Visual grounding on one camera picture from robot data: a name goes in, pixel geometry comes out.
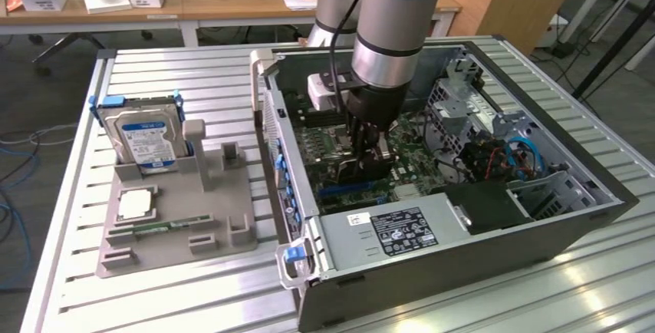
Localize black stand pole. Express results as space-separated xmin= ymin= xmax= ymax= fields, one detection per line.
xmin=569 ymin=1 xmax=655 ymax=98

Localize green RAM stick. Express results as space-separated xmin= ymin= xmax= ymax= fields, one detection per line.
xmin=109 ymin=216 xmax=212 ymax=236

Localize CPU socket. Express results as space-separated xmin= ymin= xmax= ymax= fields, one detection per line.
xmin=326 ymin=125 xmax=353 ymax=150

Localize metal CPU socket cover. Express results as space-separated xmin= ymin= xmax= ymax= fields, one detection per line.
xmin=380 ymin=125 xmax=406 ymax=165

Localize metal disk bay cage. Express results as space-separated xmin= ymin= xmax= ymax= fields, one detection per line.
xmin=424 ymin=51 xmax=512 ymax=146

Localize black expansion slot blue latch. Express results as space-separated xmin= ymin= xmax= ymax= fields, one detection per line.
xmin=320 ymin=193 xmax=389 ymax=206

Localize grey parts rack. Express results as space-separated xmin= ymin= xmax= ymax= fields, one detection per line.
xmin=94 ymin=117 xmax=260 ymax=279

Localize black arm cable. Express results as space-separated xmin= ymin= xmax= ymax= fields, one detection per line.
xmin=329 ymin=0 xmax=366 ymax=111

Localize hard disk with blue caddy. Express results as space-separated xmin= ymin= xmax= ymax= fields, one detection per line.
xmin=86 ymin=89 xmax=186 ymax=176

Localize small metal disk bay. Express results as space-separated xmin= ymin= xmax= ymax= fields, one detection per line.
xmin=505 ymin=170 xmax=600 ymax=221

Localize wooden cabinet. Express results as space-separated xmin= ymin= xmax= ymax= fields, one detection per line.
xmin=438 ymin=0 xmax=586 ymax=58

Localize blue wire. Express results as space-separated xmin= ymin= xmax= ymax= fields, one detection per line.
xmin=502 ymin=135 xmax=546 ymax=180

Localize green motherboard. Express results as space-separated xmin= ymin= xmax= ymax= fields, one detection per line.
xmin=290 ymin=91 xmax=445 ymax=215

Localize grey power supply unit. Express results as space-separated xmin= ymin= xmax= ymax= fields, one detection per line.
xmin=309 ymin=193 xmax=474 ymax=272

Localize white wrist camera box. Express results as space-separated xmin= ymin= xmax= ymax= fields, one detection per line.
xmin=305 ymin=74 xmax=353 ymax=111

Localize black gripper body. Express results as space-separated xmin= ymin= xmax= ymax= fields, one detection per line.
xmin=345 ymin=81 xmax=410 ymax=129

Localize black graphics card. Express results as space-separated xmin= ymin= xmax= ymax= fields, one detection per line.
xmin=334 ymin=155 xmax=394 ymax=185

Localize wooden desk white legs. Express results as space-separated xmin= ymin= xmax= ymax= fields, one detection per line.
xmin=181 ymin=0 xmax=461 ymax=48
xmin=0 ymin=0 xmax=185 ymax=48

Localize blue floor cable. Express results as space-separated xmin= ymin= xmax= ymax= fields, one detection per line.
xmin=0 ymin=133 xmax=41 ymax=292

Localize silver CPU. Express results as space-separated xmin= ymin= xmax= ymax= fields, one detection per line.
xmin=116 ymin=190 xmax=157 ymax=221

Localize open black PC case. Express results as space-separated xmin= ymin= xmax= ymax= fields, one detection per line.
xmin=248 ymin=39 xmax=640 ymax=332

